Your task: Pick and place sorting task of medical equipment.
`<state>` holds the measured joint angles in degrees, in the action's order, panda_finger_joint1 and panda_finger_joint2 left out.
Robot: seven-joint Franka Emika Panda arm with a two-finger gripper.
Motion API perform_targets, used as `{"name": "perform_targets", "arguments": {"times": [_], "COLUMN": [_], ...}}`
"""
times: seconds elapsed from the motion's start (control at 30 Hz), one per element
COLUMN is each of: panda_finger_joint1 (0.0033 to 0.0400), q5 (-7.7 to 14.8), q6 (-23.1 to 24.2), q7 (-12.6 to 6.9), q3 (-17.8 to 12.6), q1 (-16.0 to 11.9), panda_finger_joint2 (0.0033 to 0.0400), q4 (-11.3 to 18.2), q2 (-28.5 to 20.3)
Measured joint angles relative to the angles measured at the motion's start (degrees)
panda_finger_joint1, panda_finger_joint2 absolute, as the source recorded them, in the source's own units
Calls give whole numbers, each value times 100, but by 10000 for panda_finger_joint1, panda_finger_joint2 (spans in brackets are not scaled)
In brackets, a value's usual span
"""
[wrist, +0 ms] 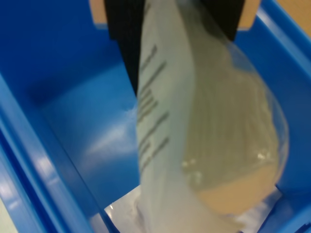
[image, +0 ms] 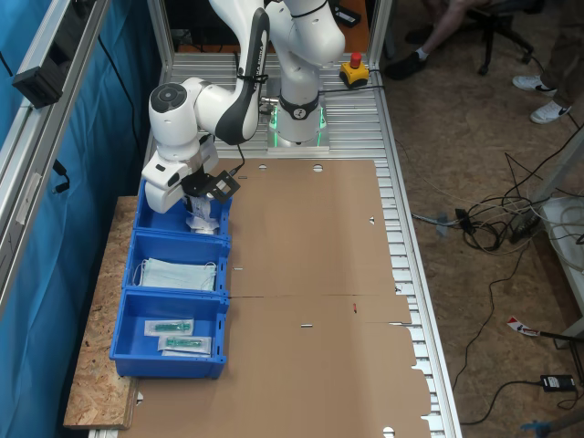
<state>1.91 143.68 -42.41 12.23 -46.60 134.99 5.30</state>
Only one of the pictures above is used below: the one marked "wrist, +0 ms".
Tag white Fuhrmann gauze packet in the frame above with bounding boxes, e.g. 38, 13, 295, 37
135, 0, 290, 233

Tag flat clear-bagged gauze packet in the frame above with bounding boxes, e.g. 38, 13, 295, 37
103, 185, 284, 233

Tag blue bin holding gauze packets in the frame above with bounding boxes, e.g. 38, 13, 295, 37
0, 0, 311, 233

